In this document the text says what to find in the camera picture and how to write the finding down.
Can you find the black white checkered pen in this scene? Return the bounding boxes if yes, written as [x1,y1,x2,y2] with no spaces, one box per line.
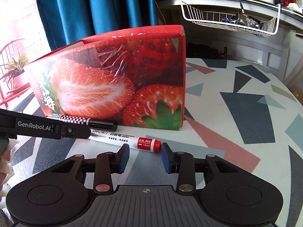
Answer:
[58,115,118,131]

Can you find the pink printed wall tapestry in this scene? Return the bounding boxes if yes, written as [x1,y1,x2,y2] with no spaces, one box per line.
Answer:
[0,0,51,110]

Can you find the white wire basket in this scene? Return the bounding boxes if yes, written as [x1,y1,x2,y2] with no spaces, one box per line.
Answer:
[179,0,281,38]

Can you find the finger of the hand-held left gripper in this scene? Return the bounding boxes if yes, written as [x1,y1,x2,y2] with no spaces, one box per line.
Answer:
[53,120,91,140]

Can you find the dark vanity desk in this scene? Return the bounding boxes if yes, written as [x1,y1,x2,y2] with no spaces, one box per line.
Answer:
[155,0,303,37]

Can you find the red whiteboard marker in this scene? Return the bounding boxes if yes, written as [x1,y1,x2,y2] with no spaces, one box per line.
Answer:
[89,129,162,152]

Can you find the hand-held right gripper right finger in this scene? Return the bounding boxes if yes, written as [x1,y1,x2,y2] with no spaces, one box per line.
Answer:
[160,142,239,193]

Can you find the red strawberry print cardboard box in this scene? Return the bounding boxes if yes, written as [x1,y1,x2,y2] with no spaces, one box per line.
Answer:
[24,25,187,131]

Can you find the crumpled white tissue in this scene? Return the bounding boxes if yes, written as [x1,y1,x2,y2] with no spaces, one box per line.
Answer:
[287,2,303,14]

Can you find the blue wrapped items in basket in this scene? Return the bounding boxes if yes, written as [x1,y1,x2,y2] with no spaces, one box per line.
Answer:
[220,14,264,32]

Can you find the geometric patterned tablecloth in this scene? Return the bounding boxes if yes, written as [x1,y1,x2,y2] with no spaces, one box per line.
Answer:
[0,57,303,227]

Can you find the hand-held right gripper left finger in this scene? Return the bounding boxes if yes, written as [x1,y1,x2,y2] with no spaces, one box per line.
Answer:
[51,144,130,194]

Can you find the person's left hand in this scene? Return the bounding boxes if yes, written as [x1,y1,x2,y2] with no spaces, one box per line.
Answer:
[0,138,20,208]

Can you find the blue curtain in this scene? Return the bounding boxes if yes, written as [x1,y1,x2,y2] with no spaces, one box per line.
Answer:
[33,0,158,50]

